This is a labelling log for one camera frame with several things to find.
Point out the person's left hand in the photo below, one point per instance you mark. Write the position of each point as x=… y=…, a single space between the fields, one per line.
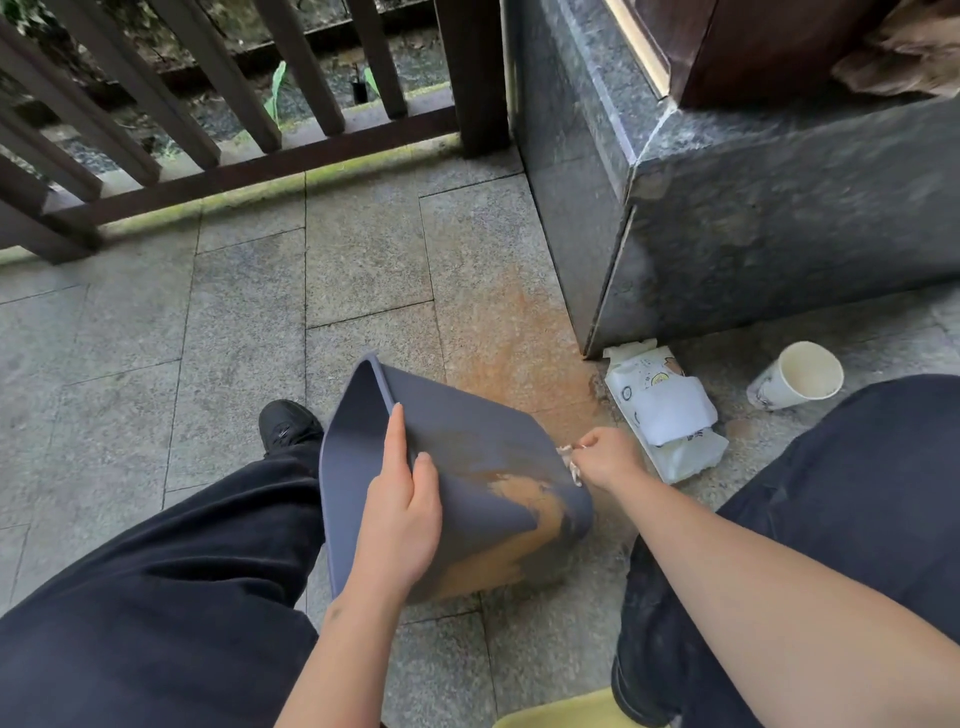
x=397 y=517

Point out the person's right hand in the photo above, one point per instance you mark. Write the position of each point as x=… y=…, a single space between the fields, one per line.
x=611 y=457

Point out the brown wipe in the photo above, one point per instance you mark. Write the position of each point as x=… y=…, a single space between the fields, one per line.
x=571 y=461

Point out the white wet wipes packet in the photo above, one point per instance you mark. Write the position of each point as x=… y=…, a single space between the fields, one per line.
x=667 y=416

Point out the dark blue plastic bin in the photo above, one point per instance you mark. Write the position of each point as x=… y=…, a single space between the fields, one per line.
x=480 y=450

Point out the person's right forearm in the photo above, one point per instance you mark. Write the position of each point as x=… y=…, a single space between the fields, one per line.
x=765 y=600

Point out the person's left forearm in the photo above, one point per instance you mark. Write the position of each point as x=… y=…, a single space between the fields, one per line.
x=337 y=660

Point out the person's black left shoe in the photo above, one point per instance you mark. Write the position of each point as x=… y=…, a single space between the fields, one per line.
x=289 y=427

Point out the person's black trousers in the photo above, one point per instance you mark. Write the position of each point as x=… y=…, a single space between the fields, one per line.
x=135 y=600

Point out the white paper cup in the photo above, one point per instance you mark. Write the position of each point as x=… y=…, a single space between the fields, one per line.
x=802 y=375

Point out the yellow stool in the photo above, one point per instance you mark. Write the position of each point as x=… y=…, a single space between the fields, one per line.
x=555 y=712

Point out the grey granite plinth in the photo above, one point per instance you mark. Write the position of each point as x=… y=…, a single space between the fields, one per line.
x=750 y=225

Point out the dark wooden railing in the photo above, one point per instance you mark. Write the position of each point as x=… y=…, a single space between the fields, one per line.
x=472 y=75

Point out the brass trim strip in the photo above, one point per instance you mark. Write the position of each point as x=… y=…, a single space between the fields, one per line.
x=637 y=45

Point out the small black garden spike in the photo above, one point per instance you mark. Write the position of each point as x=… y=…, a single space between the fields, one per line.
x=360 y=90

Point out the brown wooden pillar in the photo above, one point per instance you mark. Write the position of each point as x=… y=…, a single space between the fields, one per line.
x=750 y=45

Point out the green plants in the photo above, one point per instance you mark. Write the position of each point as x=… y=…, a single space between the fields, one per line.
x=276 y=94

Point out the crumpled brown paper bag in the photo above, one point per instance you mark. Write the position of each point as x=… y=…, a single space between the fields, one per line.
x=900 y=60

